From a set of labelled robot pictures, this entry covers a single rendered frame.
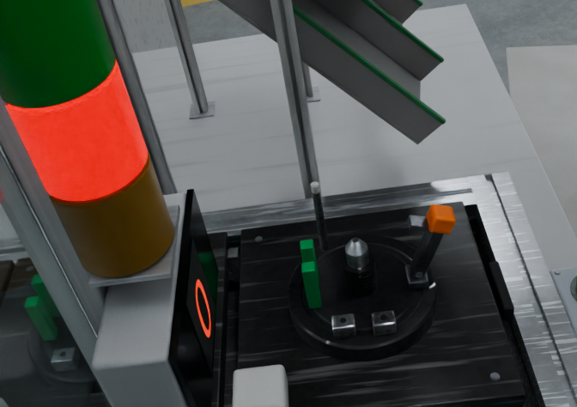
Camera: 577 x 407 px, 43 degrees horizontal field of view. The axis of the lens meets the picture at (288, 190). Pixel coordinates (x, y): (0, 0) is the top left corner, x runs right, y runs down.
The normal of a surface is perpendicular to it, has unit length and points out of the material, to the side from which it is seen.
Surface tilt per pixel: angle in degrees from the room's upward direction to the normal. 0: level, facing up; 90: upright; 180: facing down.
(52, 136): 90
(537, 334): 0
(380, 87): 90
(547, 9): 1
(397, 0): 90
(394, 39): 90
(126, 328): 0
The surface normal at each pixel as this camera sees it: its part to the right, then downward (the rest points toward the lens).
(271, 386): -0.15, -0.75
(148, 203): 0.89, 0.19
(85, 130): 0.50, 0.51
